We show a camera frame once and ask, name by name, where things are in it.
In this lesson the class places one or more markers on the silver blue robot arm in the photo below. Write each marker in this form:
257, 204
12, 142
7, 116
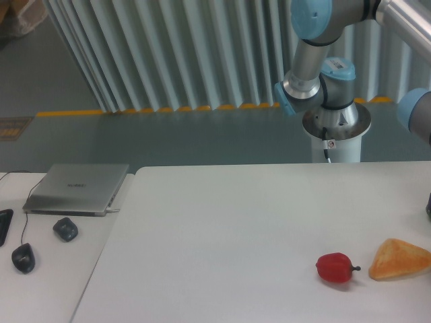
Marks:
316, 83

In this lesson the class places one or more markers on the red toy pepper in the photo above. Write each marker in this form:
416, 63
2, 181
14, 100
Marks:
335, 268

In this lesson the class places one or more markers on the green toy pepper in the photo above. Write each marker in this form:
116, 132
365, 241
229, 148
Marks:
428, 207

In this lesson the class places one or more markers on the silver usb dongle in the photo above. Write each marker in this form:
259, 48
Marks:
112, 210

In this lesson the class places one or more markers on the white folding partition screen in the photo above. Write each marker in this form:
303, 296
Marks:
176, 54

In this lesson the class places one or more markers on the silver closed laptop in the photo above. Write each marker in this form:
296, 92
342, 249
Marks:
77, 189

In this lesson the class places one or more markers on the orange toy bread slice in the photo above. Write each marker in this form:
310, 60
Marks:
397, 259

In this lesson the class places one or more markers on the black keyboard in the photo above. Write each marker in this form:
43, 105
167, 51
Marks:
5, 220

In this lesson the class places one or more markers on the brown cardboard box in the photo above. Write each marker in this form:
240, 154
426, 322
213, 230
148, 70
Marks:
19, 18

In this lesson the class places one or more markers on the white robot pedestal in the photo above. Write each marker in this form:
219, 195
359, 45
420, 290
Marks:
336, 148

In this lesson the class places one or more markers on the black wireless mouse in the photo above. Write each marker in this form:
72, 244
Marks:
66, 229

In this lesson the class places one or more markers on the black wired mouse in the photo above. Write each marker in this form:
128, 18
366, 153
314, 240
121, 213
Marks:
23, 258

